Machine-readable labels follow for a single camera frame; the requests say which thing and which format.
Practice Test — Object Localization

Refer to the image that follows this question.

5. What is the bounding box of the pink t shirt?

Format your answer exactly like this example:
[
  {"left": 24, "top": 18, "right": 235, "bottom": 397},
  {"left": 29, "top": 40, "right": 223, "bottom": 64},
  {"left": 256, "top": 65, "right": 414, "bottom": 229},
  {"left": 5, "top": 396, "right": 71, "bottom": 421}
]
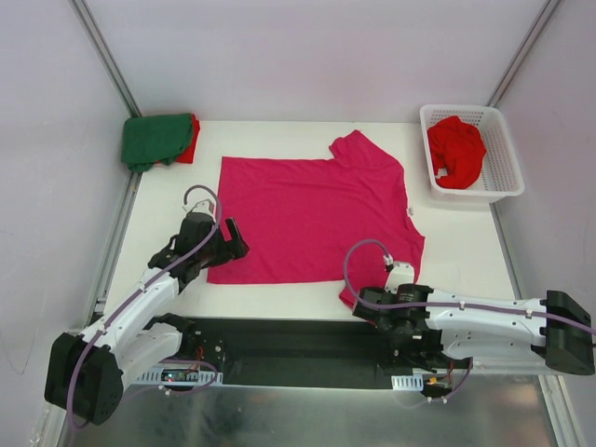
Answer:
[{"left": 207, "top": 130, "right": 425, "bottom": 290}]

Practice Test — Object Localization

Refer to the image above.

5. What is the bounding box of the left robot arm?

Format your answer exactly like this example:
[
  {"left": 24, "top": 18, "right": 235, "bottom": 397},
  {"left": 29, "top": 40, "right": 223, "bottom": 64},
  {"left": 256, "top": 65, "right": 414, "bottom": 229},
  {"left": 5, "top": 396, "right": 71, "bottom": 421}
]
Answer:
[{"left": 44, "top": 211, "right": 250, "bottom": 426}]

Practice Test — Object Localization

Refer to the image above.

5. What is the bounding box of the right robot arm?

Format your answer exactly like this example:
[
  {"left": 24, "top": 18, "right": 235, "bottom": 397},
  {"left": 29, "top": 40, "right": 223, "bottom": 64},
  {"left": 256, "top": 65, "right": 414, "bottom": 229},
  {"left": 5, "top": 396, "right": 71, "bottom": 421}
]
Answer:
[{"left": 352, "top": 284, "right": 595, "bottom": 376}]

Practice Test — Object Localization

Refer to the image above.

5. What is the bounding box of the folded red t shirt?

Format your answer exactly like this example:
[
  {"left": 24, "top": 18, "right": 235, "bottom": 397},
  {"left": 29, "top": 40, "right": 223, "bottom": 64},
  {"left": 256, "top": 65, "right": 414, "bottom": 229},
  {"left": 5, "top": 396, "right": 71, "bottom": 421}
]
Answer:
[{"left": 160, "top": 114, "right": 200, "bottom": 166}]

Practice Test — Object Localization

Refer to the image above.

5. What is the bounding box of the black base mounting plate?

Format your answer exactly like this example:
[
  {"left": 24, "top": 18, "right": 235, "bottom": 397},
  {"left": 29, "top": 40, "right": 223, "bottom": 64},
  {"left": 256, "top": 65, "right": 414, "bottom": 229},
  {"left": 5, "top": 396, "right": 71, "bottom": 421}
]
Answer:
[{"left": 88, "top": 316, "right": 532, "bottom": 386}]

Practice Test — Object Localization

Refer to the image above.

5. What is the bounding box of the folded green t shirt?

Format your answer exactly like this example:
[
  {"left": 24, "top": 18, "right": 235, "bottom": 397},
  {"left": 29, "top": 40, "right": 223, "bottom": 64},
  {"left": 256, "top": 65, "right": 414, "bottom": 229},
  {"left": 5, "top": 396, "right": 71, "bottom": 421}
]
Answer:
[{"left": 121, "top": 113, "right": 195, "bottom": 173}]

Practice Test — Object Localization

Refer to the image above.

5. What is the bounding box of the white plastic laundry basket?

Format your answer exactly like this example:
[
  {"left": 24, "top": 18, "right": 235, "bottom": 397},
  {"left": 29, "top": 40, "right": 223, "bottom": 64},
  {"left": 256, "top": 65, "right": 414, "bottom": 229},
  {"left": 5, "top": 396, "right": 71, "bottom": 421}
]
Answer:
[{"left": 419, "top": 104, "right": 525, "bottom": 205}]

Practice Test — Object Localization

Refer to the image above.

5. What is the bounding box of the red t shirt in basket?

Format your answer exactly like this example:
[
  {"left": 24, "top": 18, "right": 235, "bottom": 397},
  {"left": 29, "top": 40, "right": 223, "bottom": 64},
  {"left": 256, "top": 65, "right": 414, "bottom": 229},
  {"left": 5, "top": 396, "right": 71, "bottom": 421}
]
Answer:
[{"left": 427, "top": 115, "right": 486, "bottom": 190}]

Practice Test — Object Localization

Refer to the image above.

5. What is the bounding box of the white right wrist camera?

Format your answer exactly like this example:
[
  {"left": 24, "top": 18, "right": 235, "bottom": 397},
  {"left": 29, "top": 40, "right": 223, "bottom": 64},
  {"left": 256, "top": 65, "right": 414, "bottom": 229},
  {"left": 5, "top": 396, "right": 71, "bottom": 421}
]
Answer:
[{"left": 383, "top": 254, "right": 415, "bottom": 293}]

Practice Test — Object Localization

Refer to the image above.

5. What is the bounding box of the right white cable duct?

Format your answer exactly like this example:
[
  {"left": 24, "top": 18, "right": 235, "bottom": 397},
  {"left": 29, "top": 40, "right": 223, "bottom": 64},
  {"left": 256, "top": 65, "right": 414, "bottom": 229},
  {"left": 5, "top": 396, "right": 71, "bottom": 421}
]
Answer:
[{"left": 390, "top": 371, "right": 453, "bottom": 392}]

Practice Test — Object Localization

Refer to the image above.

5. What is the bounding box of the white cable duct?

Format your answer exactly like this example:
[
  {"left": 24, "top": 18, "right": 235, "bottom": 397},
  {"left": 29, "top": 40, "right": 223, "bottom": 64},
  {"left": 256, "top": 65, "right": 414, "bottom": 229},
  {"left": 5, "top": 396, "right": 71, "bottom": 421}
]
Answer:
[
  {"left": 390, "top": 371, "right": 453, "bottom": 392},
  {"left": 133, "top": 367, "right": 224, "bottom": 386}
]

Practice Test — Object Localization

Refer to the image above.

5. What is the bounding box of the left white cable duct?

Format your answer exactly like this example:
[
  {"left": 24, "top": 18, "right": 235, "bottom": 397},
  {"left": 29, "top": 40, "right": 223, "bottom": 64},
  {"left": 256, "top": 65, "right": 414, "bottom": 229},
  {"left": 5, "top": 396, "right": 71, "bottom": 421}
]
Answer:
[{"left": 133, "top": 367, "right": 224, "bottom": 386}]

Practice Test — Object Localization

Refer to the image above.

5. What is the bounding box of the left aluminium corner post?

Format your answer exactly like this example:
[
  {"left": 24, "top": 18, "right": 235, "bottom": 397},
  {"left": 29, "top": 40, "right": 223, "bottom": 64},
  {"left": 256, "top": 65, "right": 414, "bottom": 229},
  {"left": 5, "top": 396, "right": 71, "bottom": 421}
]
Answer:
[{"left": 69, "top": 0, "right": 142, "bottom": 117}]

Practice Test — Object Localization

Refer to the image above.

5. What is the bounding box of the aluminium corner post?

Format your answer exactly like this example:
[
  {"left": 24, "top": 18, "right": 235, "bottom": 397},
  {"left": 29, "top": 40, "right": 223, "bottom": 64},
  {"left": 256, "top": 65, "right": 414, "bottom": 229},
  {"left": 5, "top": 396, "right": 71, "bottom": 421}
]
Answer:
[
  {"left": 69, "top": 0, "right": 142, "bottom": 117},
  {"left": 486, "top": 0, "right": 564, "bottom": 108}
]

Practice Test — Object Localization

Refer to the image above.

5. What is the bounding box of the right aluminium corner post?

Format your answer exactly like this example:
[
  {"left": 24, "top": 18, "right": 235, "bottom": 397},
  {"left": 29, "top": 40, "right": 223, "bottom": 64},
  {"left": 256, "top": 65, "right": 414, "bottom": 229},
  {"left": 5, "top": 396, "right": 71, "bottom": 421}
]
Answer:
[{"left": 486, "top": 0, "right": 564, "bottom": 108}]

